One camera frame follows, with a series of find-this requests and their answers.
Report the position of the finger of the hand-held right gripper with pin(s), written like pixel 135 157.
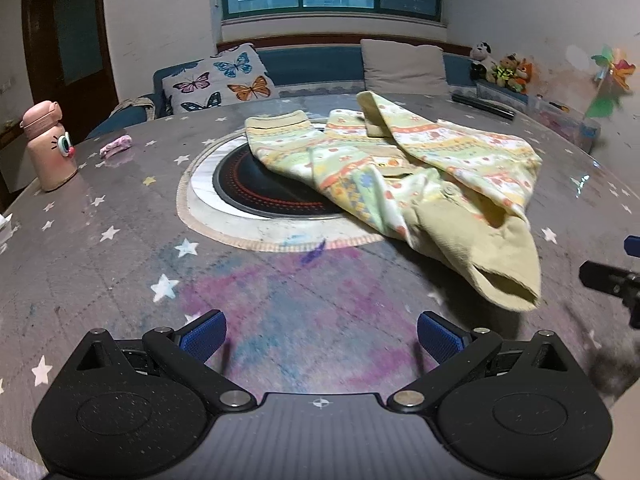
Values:
pixel 607 277
pixel 633 245

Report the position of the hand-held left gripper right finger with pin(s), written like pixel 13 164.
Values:
pixel 436 337

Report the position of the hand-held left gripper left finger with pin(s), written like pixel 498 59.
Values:
pixel 202 336

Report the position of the yellow patterned child garment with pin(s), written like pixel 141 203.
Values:
pixel 440 145

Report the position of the white round cooktop surround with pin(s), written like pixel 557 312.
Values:
pixel 225 225

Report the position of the clear storage box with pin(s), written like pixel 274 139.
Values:
pixel 565 122

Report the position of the black round cooktop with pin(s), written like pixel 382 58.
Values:
pixel 250 185

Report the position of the colourful pinwheel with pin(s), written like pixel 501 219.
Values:
pixel 607 80

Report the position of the orange fox plush toy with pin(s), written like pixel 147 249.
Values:
pixel 524 71

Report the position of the black remote control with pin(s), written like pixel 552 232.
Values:
pixel 482 105

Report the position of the pink crumpled wrapper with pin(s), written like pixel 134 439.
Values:
pixel 116 146

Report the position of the white tissue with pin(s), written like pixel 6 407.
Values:
pixel 5 230

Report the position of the pink cartoon water bottle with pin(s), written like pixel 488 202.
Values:
pixel 50 155

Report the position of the panda plush toy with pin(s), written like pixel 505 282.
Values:
pixel 482 60

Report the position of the grey cloth on sofa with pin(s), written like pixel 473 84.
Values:
pixel 134 105

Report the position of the butterfly print pillow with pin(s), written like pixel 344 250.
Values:
pixel 220 80

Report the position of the beige pillow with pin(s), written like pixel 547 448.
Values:
pixel 402 67

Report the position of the dark wooden door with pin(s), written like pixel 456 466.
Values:
pixel 70 35

